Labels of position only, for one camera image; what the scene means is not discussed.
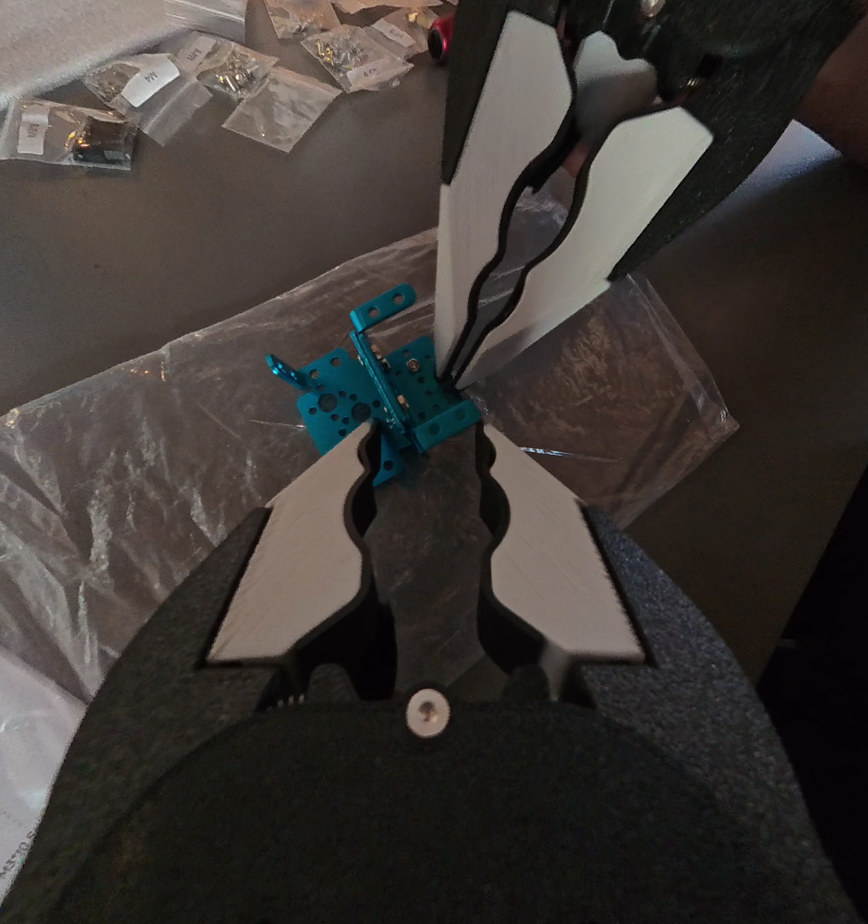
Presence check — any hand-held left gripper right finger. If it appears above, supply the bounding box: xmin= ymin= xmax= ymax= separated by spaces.
xmin=477 ymin=421 xmax=648 ymax=664

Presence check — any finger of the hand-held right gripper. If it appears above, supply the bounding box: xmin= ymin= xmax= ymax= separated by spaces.
xmin=448 ymin=104 xmax=716 ymax=387
xmin=432 ymin=11 xmax=579 ymax=380

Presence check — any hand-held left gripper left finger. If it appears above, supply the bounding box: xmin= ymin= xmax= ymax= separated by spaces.
xmin=203 ymin=421 xmax=377 ymax=665

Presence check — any blue metal bracket assembly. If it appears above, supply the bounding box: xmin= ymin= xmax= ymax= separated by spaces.
xmin=264 ymin=283 xmax=481 ymax=488

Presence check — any person's right forearm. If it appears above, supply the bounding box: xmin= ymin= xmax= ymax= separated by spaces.
xmin=798 ymin=22 xmax=868 ymax=181

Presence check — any clear plastic bag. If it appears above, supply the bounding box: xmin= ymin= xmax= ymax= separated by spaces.
xmin=0 ymin=227 xmax=739 ymax=705

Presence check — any pile of small screw bags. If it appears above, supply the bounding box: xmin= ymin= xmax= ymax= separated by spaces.
xmin=0 ymin=0 xmax=442 ymax=170

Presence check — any open instruction manual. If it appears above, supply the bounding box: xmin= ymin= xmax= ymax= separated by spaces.
xmin=0 ymin=635 xmax=88 ymax=918

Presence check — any white foam sheet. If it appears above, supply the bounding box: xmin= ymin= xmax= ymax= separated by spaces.
xmin=0 ymin=0 xmax=189 ymax=120

